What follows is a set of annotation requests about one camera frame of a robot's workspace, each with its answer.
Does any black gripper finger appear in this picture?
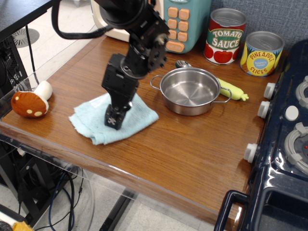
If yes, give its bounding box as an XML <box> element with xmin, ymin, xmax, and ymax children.
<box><xmin>115</xmin><ymin>111</ymin><xmax>127</xmax><ymax>130</ymax></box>
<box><xmin>104</xmin><ymin>104</ymin><xmax>116</xmax><ymax>127</ymax></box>

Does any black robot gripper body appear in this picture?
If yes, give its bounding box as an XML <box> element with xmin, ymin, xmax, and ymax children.
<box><xmin>102</xmin><ymin>53</ymin><xmax>139</xmax><ymax>115</ymax></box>

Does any light blue cloth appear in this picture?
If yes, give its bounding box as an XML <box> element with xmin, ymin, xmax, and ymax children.
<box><xmin>69</xmin><ymin>93</ymin><xmax>159</xmax><ymax>145</ymax></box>

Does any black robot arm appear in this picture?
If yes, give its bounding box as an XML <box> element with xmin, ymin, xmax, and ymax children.
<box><xmin>97</xmin><ymin>0</ymin><xmax>169</xmax><ymax>130</ymax></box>

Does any stainless steel pot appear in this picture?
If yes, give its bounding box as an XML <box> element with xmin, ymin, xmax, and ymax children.
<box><xmin>150</xmin><ymin>67</ymin><xmax>232</xmax><ymax>116</ymax></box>

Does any metal spoon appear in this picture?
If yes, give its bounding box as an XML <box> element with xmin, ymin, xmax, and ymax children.
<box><xmin>175</xmin><ymin>60</ymin><xmax>193</xmax><ymax>70</ymax></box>

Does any brown plush mushroom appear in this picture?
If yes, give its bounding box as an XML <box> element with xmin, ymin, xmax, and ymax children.
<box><xmin>11</xmin><ymin>81</ymin><xmax>53</xmax><ymax>118</ymax></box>

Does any teal toy microwave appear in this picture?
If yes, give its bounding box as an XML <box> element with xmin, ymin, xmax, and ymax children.
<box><xmin>91</xmin><ymin>0</ymin><xmax>211</xmax><ymax>54</ymax></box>

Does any yellow-green toy vegetable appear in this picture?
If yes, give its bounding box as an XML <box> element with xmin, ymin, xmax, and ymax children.
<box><xmin>218</xmin><ymin>78</ymin><xmax>249</xmax><ymax>101</ymax></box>

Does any tomato sauce can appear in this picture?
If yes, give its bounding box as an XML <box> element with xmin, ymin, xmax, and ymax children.
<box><xmin>204</xmin><ymin>8</ymin><xmax>247</xmax><ymax>64</ymax></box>

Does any white stove knob lower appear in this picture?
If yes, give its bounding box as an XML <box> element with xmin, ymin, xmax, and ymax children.
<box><xmin>244</xmin><ymin>143</ymin><xmax>258</xmax><ymax>163</ymax></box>

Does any white stove knob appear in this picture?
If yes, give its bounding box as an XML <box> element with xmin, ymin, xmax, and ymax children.
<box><xmin>244</xmin><ymin>143</ymin><xmax>258</xmax><ymax>163</ymax></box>
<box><xmin>257</xmin><ymin>101</ymin><xmax>270</xmax><ymax>119</ymax></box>
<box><xmin>263</xmin><ymin>83</ymin><xmax>276</xmax><ymax>100</ymax></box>

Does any white stove knob middle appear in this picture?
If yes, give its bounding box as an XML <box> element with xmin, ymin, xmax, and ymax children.
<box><xmin>257</xmin><ymin>101</ymin><xmax>270</xmax><ymax>119</ymax></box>

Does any pineapple slices can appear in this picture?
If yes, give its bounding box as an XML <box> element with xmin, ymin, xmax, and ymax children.
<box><xmin>240</xmin><ymin>31</ymin><xmax>285</xmax><ymax>77</ymax></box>

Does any white stove knob upper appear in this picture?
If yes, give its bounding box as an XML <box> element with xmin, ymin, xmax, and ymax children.
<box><xmin>263</xmin><ymin>83</ymin><xmax>276</xmax><ymax>100</ymax></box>

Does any dark blue toy stove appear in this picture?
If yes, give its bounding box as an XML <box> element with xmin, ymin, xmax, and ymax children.
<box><xmin>215</xmin><ymin>40</ymin><xmax>308</xmax><ymax>231</ymax></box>

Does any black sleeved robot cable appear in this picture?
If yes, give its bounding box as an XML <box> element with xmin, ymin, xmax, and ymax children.
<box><xmin>51</xmin><ymin>0</ymin><xmax>114</xmax><ymax>40</ymax></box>

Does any blue floor cable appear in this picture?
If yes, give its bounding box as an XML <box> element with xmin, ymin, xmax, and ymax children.
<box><xmin>48</xmin><ymin>170</ymin><xmax>75</xmax><ymax>231</ymax></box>

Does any black desk frame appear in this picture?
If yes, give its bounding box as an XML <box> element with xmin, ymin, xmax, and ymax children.
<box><xmin>0</xmin><ymin>0</ymin><xmax>52</xmax><ymax>97</ymax></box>

